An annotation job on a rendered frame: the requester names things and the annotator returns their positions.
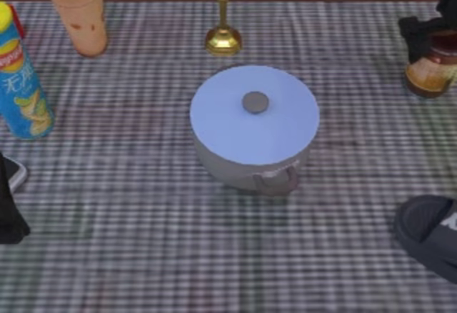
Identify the gold candelabra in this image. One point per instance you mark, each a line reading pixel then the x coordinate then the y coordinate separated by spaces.
pixel 223 38

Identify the orange drink cup with cream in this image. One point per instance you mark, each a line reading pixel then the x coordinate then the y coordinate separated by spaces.
pixel 84 16

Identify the black smartphone with grey rim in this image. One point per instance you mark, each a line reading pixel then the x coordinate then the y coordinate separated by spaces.
pixel 18 175

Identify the grey pot with blue lid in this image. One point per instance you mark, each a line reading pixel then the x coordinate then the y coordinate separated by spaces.
pixel 250 127

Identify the brown sauce bottle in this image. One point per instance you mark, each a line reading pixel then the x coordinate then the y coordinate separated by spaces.
pixel 430 73

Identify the grey checked tablecloth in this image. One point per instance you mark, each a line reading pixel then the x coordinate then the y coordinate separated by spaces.
pixel 143 241

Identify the black shoe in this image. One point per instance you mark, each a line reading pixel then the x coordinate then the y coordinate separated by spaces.
pixel 430 231

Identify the blue potato chips can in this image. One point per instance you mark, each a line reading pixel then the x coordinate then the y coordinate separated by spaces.
pixel 21 91

